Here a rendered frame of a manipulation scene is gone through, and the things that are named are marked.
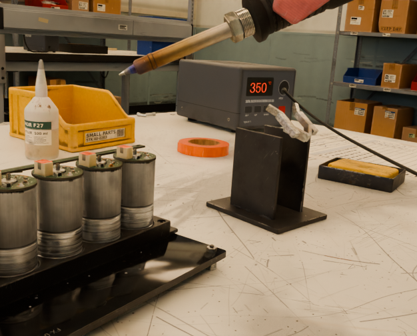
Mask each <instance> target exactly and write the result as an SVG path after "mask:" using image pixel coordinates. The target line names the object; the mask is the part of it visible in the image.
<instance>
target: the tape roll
mask: <svg viewBox="0 0 417 336"><path fill-rule="evenodd" d="M177 151H178V152H180V153H182V154H185V155H190V156H194V157H224V156H226V155H228V151H229V143H227V142H226V141H222V140H219V139H211V138H202V137H191V138H184V139H180V140H179V142H178V145H177Z"/></svg>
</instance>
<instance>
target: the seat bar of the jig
mask: <svg viewBox="0 0 417 336"><path fill-rule="evenodd" d="M170 228H171V221H169V220H167V219H163V218H160V217H157V216H154V215H153V226H151V227H149V228H146V229H138V230H128V229H121V237H120V238H119V239H117V240H115V241H111V242H108V243H87V242H84V241H83V251H82V252H81V253H80V254H78V255H76V256H73V257H68V258H64V259H46V258H42V257H38V268H36V270H34V271H32V272H30V273H28V274H25V275H21V276H17V277H0V307H3V306H5V305H8V304H10V303H12V302H14V301H17V300H20V299H22V298H24V297H26V296H29V295H32V294H34V293H36V292H38V291H41V290H43V289H46V288H48V287H50V286H52V285H55V284H58V283H60V282H62V281H65V280H67V279H70V278H72V277H74V276H76V275H79V274H81V273H84V272H86V271H88V270H91V269H93V268H96V267H98V266H100V265H103V264H105V263H108V262H109V261H112V260H114V259H117V258H119V257H122V256H124V255H126V254H129V253H131V252H133V251H136V250H138V249H141V248H143V247H146V246H147V245H150V244H152V243H155V242H157V241H160V240H162V239H164V238H167V237H169V236H170Z"/></svg>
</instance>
